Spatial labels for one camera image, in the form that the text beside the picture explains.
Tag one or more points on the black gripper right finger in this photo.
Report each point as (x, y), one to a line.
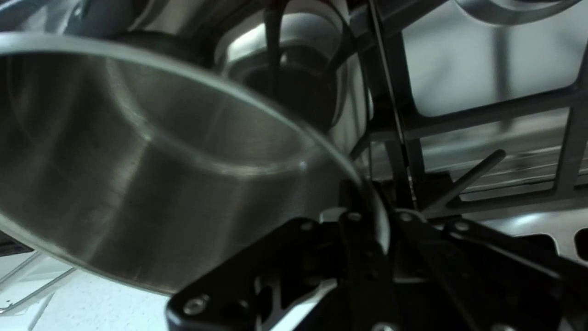
(490, 282)

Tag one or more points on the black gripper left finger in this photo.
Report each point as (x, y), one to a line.
(343, 276)

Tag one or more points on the stainless steel pot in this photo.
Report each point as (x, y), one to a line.
(154, 184)

